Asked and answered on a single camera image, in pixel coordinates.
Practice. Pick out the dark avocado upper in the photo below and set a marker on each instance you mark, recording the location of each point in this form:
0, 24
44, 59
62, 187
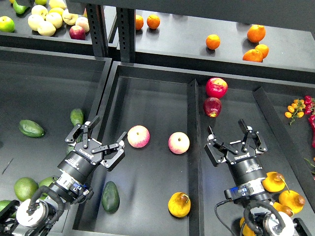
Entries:
77, 116

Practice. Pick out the front orange on shelf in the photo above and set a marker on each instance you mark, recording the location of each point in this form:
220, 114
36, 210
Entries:
253, 55

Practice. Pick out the pink apple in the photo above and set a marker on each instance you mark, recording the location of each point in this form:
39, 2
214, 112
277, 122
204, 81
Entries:
138, 136
178, 143

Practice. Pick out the light green mango upper left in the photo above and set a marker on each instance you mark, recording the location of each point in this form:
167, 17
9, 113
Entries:
24, 188

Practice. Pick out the light green mango upper right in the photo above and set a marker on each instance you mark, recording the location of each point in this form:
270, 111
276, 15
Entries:
47, 181

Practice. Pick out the black shelf post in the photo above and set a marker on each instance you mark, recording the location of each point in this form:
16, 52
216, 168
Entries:
126, 29
96, 19

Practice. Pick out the black left tray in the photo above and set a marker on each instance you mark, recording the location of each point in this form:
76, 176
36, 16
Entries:
43, 87

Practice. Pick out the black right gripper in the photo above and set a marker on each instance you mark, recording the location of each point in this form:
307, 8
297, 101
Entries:
243, 165

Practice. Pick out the dark avocado far left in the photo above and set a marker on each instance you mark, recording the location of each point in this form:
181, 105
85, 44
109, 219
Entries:
31, 128

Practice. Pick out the red chili peppers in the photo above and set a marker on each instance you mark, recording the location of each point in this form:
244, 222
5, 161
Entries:
310, 110

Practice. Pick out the black shelf post right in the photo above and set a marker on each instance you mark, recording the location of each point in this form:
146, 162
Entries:
126, 29

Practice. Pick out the red apple on shelf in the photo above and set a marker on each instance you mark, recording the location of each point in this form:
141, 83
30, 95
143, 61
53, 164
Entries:
77, 32

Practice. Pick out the black middle tray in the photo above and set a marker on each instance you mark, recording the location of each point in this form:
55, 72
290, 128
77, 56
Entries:
156, 190

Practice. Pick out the orange behind front orange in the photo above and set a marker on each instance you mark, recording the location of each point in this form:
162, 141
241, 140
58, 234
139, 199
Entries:
264, 49

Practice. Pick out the dark green avocado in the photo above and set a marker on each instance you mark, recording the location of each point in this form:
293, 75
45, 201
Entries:
110, 199

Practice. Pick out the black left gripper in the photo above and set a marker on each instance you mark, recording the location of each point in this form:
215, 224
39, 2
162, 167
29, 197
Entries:
89, 153

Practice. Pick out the black tray divider centre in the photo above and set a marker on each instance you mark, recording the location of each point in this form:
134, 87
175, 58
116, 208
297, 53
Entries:
196, 216

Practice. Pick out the black shelf post left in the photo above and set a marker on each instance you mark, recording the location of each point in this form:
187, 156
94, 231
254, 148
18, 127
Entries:
96, 19

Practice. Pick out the large orange top right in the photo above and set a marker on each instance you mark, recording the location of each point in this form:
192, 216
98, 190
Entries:
256, 33

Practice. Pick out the pale pink peach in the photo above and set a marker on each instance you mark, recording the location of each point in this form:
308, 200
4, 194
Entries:
83, 22

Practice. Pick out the dark red apple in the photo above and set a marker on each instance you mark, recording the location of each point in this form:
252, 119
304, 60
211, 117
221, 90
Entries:
212, 107

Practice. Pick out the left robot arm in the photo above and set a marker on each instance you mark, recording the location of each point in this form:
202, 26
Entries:
40, 212

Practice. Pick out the yellow pear bottom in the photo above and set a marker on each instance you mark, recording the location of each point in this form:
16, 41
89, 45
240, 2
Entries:
245, 230

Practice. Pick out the black tray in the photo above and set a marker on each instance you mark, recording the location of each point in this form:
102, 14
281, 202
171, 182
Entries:
156, 190
43, 87

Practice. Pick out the orange centre shelf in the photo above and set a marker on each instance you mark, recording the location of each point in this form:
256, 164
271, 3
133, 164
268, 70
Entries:
213, 41

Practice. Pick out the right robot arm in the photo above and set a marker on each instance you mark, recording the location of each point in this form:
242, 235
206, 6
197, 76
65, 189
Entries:
260, 214

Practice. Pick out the pink apple left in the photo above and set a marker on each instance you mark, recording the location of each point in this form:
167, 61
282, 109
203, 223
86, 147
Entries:
138, 136

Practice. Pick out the pink apple right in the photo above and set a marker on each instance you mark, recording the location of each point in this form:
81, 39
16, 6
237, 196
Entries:
178, 143

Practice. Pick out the orange half hidden by post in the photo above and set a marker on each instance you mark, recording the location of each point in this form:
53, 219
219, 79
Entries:
139, 22

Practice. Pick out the orange cherry tomato bunch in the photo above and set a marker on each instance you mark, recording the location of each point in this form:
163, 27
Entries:
295, 110

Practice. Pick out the bright red apple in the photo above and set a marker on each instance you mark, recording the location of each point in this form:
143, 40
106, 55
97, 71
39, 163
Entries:
216, 87

